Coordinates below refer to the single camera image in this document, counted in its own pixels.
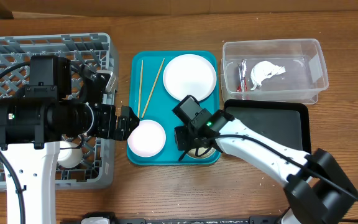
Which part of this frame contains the white paper cup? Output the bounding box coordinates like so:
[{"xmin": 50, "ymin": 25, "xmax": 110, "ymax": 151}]
[{"xmin": 57, "ymin": 141, "xmax": 83, "ymax": 169}]

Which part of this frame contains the red snack wrapper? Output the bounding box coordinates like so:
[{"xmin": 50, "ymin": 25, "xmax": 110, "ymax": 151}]
[{"xmin": 237, "ymin": 59, "xmax": 247, "ymax": 92}]

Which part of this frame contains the white napkin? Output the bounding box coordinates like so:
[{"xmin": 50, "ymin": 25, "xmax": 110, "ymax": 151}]
[{"xmin": 250, "ymin": 61, "xmax": 286, "ymax": 91}]

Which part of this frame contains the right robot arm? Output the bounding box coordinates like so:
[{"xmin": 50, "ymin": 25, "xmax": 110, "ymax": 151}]
[{"xmin": 173, "ymin": 95, "xmax": 358, "ymax": 223}]

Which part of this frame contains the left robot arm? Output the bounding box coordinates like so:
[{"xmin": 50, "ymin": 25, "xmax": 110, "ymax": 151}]
[{"xmin": 0, "ymin": 55, "xmax": 139, "ymax": 223}]

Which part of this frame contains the grey dishwasher rack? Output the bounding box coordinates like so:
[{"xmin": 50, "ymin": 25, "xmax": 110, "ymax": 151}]
[{"xmin": 0, "ymin": 33, "xmax": 119, "ymax": 192}]

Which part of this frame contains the grey bowl of rice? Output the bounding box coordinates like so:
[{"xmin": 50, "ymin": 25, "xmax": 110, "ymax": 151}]
[{"xmin": 186, "ymin": 147, "xmax": 216, "ymax": 159}]

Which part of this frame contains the small pink bowl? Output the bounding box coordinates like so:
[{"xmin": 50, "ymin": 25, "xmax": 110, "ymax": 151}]
[{"xmin": 127, "ymin": 119, "xmax": 167, "ymax": 157}]

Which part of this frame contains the teal plastic tray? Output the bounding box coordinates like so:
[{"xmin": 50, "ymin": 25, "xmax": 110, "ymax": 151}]
[{"xmin": 127, "ymin": 50, "xmax": 221, "ymax": 166}]

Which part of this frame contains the left wooden chopstick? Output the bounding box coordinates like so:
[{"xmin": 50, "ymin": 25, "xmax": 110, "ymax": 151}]
[{"xmin": 137, "ymin": 60, "xmax": 144, "ymax": 118}]

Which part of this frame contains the wooden chopstick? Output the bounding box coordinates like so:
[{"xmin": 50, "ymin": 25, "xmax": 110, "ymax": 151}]
[
  {"xmin": 141, "ymin": 58, "xmax": 165, "ymax": 118},
  {"xmin": 137, "ymin": 60, "xmax": 144, "ymax": 118}
]

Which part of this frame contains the right wooden chopstick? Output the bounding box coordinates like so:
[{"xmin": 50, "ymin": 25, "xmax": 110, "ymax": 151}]
[{"xmin": 141, "ymin": 58, "xmax": 165, "ymax": 118}]

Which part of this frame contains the white round plate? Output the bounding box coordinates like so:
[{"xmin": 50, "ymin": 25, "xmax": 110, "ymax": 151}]
[{"xmin": 163, "ymin": 54, "xmax": 217, "ymax": 101}]

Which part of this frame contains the black tray bin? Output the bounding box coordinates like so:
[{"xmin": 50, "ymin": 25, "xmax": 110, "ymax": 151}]
[{"xmin": 224, "ymin": 99, "xmax": 311, "ymax": 153}]

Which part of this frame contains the clear plastic bin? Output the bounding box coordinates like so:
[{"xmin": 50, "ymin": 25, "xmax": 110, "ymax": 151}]
[{"xmin": 221, "ymin": 39, "xmax": 329, "ymax": 104}]

